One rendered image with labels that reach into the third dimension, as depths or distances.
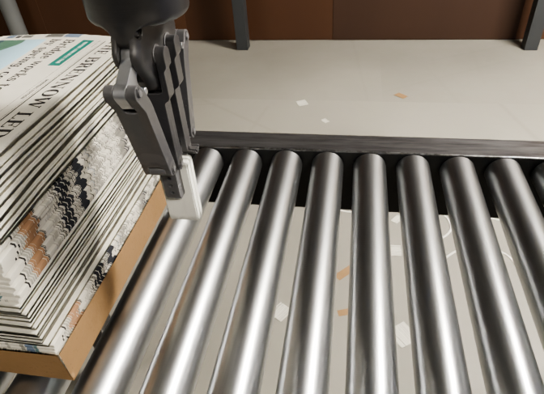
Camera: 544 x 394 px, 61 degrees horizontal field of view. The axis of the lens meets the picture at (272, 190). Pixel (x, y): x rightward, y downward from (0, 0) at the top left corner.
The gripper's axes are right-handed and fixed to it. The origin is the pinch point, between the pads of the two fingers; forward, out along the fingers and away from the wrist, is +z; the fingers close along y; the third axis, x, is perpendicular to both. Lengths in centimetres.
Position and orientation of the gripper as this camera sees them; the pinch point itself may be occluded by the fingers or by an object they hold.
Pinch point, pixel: (180, 188)
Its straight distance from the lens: 45.5
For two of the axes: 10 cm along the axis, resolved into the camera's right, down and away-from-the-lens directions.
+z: 0.6, 7.9, 6.1
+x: 9.9, 0.5, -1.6
